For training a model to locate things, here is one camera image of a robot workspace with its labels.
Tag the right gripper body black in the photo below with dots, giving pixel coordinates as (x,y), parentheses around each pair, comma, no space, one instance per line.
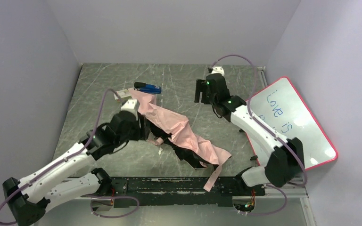
(202,92)

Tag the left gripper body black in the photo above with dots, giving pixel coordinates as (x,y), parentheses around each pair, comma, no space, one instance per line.
(144,126)

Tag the pink folding umbrella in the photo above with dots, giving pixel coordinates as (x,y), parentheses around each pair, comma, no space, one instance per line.
(181,134)

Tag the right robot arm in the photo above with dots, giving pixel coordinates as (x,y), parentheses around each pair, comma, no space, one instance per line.
(285,155)

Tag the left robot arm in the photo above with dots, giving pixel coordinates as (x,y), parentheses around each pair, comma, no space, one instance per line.
(31,197)

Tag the blue black stapler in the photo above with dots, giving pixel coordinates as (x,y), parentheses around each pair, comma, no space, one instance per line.
(147,88)

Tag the small white box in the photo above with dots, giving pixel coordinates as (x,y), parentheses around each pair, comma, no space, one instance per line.
(123,95)

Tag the red framed whiteboard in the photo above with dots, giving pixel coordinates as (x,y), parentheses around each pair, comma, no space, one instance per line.
(283,108)

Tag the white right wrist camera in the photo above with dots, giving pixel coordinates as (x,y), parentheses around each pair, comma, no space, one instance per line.
(218,69)

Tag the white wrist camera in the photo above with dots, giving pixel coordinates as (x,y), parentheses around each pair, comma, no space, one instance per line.
(218,69)
(132,106)

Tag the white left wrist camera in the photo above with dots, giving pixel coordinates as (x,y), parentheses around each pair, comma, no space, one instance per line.
(132,106)

